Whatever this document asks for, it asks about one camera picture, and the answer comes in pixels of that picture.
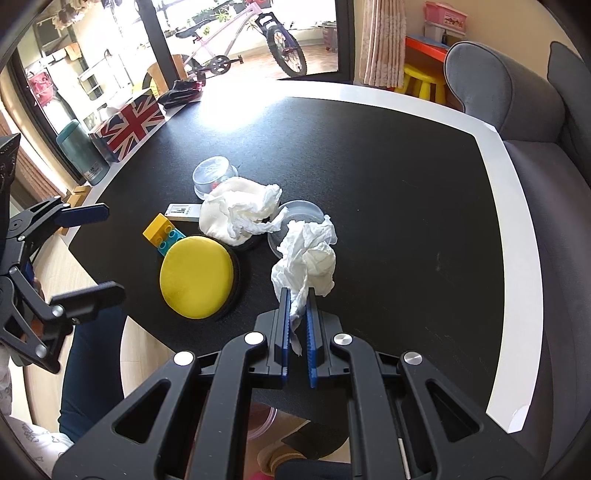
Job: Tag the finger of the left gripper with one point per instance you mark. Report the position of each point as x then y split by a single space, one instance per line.
83 305
70 217

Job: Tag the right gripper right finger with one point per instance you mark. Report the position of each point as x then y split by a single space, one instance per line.
325 369

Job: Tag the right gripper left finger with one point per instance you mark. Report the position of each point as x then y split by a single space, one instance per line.
270 368

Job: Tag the white tissue front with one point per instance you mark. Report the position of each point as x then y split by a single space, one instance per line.
307 261

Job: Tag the yellow toy brick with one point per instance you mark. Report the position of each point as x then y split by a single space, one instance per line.
158 230

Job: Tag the green white digital timer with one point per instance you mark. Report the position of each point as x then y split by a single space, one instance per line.
183 212

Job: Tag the teal toy brick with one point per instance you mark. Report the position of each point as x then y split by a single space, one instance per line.
168 240

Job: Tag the clear plastic lid dish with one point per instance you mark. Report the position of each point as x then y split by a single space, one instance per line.
297 210

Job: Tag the clear round plastic container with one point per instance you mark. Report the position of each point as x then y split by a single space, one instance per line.
210 173

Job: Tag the white tissue large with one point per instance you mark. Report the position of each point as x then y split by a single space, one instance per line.
239 208

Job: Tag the pink trash bin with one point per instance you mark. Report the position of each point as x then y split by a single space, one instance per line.
261 418

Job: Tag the wooden chair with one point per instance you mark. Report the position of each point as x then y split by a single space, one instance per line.
77 196

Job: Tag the teal thermos bottle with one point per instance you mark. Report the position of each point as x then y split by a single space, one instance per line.
78 148

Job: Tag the beige slipper on foot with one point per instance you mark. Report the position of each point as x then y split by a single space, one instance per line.
296 445

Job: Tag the union jack tissue box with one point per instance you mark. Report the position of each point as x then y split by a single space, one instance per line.
118 135

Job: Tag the black gloves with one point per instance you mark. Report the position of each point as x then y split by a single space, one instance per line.
182 92

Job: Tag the white pink bicycle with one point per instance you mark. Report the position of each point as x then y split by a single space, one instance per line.
223 36

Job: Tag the yellow plastic stool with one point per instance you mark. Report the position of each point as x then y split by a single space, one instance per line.
429 85

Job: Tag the pink patterned curtain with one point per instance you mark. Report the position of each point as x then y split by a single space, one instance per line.
383 45

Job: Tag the orange kids table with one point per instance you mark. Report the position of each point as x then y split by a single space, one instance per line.
422 53

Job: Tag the grey sofa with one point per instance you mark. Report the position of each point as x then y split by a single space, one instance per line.
545 125

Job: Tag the pink storage box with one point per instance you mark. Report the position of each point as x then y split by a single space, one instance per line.
446 16

